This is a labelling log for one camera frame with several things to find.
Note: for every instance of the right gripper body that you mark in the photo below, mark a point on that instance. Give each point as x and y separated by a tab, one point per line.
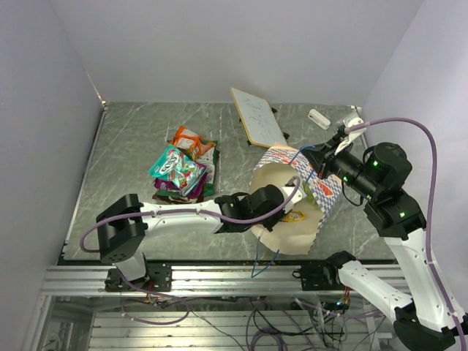
338	163

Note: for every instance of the yellow snack packet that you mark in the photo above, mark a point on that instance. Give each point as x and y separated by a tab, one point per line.
293	216

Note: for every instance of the blue checkered paper bag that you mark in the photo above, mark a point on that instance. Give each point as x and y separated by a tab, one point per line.
307	211

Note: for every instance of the green snack packet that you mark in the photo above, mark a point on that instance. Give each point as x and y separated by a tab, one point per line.
209	160

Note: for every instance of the orange snack packet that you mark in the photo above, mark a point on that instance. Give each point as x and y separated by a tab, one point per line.
193	144

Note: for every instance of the teal Fox's candy bag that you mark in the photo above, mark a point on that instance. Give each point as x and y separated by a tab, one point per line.
175	166

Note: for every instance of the brown Kettle chips bag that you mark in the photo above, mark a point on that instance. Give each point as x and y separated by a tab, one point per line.
175	204

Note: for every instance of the purple candy bag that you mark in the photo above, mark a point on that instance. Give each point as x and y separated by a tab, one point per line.
169	189

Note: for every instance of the small olive green packet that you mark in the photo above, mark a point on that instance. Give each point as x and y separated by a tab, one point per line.
310	198

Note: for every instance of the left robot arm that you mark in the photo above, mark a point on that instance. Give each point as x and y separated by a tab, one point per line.
124	225

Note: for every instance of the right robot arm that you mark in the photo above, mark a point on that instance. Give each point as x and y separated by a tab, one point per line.
428	318

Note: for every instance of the white eraser block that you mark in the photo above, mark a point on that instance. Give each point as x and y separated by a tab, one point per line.
319	119

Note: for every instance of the small yellow-framed whiteboard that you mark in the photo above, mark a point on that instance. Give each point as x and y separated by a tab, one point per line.
258	120

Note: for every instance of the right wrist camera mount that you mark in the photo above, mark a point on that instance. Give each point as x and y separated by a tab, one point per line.
354	127

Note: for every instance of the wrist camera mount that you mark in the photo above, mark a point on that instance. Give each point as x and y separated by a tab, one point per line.
354	127
292	197

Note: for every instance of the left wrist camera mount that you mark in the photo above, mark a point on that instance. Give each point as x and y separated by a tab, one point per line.
292	197

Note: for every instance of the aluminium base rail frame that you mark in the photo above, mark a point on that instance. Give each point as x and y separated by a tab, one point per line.
205	306

